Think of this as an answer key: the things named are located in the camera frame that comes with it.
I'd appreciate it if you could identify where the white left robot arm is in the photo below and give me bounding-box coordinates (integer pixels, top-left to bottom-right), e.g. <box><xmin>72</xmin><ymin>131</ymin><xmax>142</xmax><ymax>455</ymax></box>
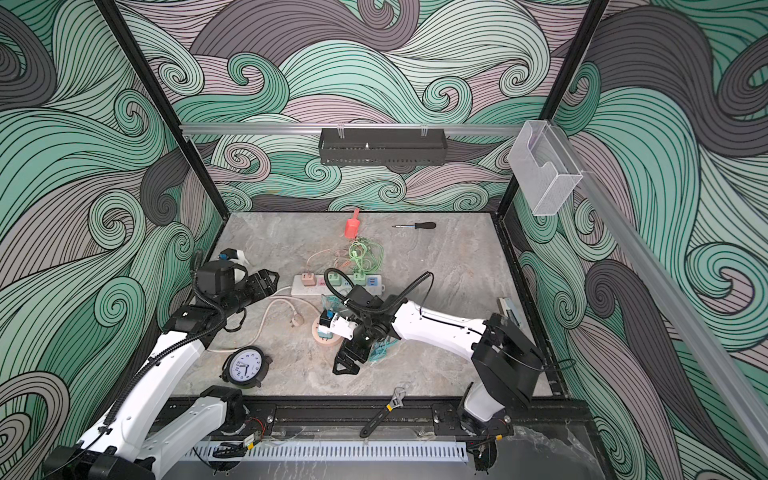
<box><xmin>42</xmin><ymin>249</ymin><xmax>280</xmax><ymax>479</ymax></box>

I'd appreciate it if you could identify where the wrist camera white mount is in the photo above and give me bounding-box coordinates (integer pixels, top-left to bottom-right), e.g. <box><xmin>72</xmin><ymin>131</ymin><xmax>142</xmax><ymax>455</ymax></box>
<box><xmin>219</xmin><ymin>248</ymin><xmax>251</xmax><ymax>268</ymax></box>
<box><xmin>318</xmin><ymin>310</ymin><xmax>358</xmax><ymax>340</ymax></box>

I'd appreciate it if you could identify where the white slotted cable duct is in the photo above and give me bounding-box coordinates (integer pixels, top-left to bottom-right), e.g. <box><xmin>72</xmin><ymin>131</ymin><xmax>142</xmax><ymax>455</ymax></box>
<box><xmin>179</xmin><ymin>440</ymin><xmax>469</xmax><ymax>464</ymax></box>

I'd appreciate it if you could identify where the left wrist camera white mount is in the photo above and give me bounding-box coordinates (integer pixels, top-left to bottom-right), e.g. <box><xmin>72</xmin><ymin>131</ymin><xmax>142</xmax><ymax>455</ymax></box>
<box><xmin>219</xmin><ymin>248</ymin><xmax>251</xmax><ymax>268</ymax></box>

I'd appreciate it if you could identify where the clear plastic wall holder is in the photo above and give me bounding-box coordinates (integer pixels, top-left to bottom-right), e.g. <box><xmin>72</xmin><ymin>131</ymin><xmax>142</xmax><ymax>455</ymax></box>
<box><xmin>507</xmin><ymin>120</ymin><xmax>583</xmax><ymax>216</ymax></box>

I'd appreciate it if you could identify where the pink round plug with cord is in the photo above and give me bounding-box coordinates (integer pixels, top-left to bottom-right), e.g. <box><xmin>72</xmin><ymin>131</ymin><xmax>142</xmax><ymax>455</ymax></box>
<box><xmin>206</xmin><ymin>298</ymin><xmax>322</xmax><ymax>353</ymax></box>

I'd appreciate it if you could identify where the aluminium rail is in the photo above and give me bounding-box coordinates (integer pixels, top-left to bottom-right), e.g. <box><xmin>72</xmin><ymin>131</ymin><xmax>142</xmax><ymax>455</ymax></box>
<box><xmin>548</xmin><ymin>124</ymin><xmax>767</xmax><ymax>460</ymax></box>
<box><xmin>179</xmin><ymin>122</ymin><xmax>522</xmax><ymax>137</ymax></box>

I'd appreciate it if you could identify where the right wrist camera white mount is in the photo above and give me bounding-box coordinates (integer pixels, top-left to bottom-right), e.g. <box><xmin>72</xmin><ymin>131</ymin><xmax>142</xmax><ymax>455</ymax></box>
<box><xmin>318</xmin><ymin>310</ymin><xmax>358</xmax><ymax>340</ymax></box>

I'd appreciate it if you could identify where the black handle screwdriver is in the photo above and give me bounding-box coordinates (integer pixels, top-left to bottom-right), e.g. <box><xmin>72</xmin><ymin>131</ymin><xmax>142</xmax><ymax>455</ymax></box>
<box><xmin>393</xmin><ymin>222</ymin><xmax>437</xmax><ymax>230</ymax></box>

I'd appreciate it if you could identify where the black alarm clock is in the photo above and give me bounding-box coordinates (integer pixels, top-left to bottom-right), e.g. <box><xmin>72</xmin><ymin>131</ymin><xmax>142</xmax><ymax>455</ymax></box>
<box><xmin>220</xmin><ymin>346</ymin><xmax>273</xmax><ymax>389</ymax></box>

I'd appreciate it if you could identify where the black wall tray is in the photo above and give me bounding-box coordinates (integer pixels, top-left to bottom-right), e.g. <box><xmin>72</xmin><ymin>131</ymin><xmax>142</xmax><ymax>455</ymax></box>
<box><xmin>318</xmin><ymin>128</ymin><xmax>448</xmax><ymax>169</ymax></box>

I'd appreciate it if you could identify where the adjustable wrench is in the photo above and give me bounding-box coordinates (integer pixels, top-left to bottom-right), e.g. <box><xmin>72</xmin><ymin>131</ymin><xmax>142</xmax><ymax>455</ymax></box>
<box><xmin>359</xmin><ymin>386</ymin><xmax>406</xmax><ymax>439</ymax></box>

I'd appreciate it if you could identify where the light green usb cable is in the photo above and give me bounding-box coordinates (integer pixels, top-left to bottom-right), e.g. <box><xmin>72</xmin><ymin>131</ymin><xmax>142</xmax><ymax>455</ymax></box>
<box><xmin>346</xmin><ymin>238</ymin><xmax>385</xmax><ymax>274</ymax></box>

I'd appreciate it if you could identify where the aluminium rail right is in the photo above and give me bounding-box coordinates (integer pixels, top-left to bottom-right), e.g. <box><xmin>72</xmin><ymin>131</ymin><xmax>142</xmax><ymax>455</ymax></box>
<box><xmin>548</xmin><ymin>124</ymin><xmax>767</xmax><ymax>460</ymax></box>

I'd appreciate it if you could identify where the aluminium rail back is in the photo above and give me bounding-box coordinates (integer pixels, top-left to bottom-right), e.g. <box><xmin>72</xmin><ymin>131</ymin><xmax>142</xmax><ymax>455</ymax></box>
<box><xmin>179</xmin><ymin>122</ymin><xmax>522</xmax><ymax>137</ymax></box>

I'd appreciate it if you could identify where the round pink socket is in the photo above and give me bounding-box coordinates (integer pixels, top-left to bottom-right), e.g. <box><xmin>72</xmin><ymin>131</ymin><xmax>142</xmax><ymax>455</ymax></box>
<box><xmin>311</xmin><ymin>319</ymin><xmax>342</xmax><ymax>347</ymax></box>

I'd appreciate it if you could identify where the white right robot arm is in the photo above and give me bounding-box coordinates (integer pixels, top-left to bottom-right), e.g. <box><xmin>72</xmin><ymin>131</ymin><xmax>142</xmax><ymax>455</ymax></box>
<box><xmin>317</xmin><ymin>272</ymin><xmax>547</xmax><ymax>434</ymax></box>

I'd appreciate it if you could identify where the red plastic scoop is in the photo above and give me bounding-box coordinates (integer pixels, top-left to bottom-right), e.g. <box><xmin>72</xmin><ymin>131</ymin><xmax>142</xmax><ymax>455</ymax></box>
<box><xmin>344</xmin><ymin>208</ymin><xmax>361</xmax><ymax>240</ymax></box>

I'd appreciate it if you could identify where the white multicolour power strip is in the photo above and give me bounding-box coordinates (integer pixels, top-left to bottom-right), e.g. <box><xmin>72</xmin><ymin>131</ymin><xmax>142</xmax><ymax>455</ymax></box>
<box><xmin>290</xmin><ymin>273</ymin><xmax>385</xmax><ymax>297</ymax></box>

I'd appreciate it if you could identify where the pink usb cable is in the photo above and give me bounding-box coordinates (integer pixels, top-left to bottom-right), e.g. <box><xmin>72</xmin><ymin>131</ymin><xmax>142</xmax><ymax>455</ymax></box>
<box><xmin>302</xmin><ymin>242</ymin><xmax>355</xmax><ymax>277</ymax></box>

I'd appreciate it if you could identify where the pink usb charger plug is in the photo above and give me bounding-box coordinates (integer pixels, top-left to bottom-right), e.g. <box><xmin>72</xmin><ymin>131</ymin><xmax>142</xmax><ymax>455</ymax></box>
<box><xmin>300</xmin><ymin>272</ymin><xmax>317</xmax><ymax>287</ymax></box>

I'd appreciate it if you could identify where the small white silver box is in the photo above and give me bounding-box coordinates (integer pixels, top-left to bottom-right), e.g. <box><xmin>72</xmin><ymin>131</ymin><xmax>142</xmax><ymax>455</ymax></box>
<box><xmin>498</xmin><ymin>297</ymin><xmax>519</xmax><ymax>322</ymax></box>

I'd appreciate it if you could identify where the teal charger plug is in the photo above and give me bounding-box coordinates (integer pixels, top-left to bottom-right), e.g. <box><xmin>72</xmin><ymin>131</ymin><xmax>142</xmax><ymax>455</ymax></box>
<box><xmin>321</xmin><ymin>295</ymin><xmax>347</xmax><ymax>315</ymax></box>

